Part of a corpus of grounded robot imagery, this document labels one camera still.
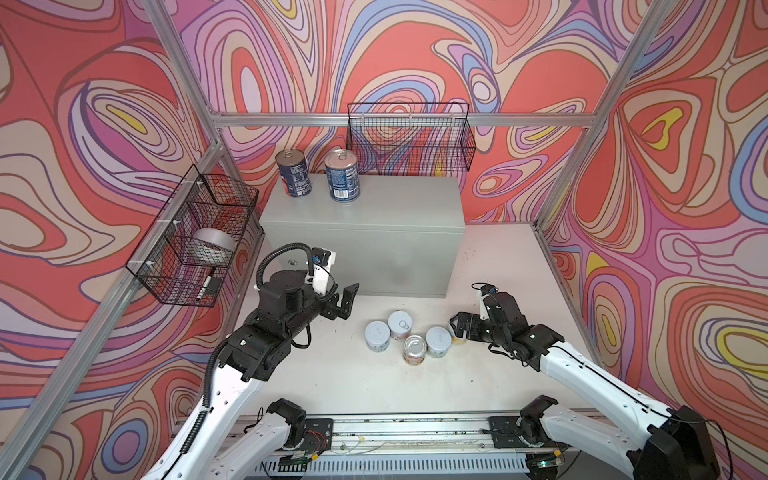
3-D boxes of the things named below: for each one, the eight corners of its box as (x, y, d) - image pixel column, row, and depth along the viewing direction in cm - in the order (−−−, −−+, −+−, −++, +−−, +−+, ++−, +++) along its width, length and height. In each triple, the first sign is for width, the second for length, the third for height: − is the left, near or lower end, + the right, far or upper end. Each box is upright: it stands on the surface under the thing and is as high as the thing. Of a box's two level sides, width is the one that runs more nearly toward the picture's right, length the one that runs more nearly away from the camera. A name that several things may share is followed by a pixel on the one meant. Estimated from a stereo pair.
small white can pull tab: (384, 336, 91) (384, 329, 87) (392, 315, 95) (392, 307, 91) (406, 344, 89) (407, 337, 85) (413, 322, 94) (414, 315, 90)
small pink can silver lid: (402, 366, 86) (403, 358, 81) (402, 344, 90) (403, 335, 85) (425, 366, 86) (427, 358, 81) (423, 344, 90) (425, 335, 85)
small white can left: (364, 352, 88) (363, 344, 84) (366, 328, 93) (365, 320, 89) (389, 352, 88) (389, 344, 84) (389, 328, 93) (389, 320, 89)
